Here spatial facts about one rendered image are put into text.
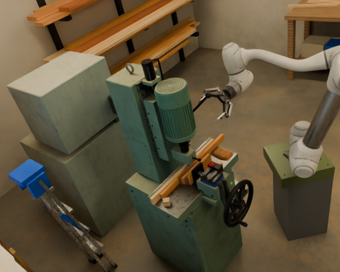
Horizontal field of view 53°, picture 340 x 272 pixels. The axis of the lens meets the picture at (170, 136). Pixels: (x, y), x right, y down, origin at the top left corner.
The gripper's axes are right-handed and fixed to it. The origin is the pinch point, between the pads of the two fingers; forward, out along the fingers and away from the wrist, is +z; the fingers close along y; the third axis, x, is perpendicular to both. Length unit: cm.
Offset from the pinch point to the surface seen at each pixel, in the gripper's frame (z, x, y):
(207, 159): 4.6, -26.5, -21.0
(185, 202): 34, -27, -29
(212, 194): 22.4, -19.6, -36.2
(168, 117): 22.2, -1.6, 11.1
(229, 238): 7, -70, -75
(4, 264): 119, 121, -3
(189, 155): 16.2, -20.8, -11.6
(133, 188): 36, -69, -4
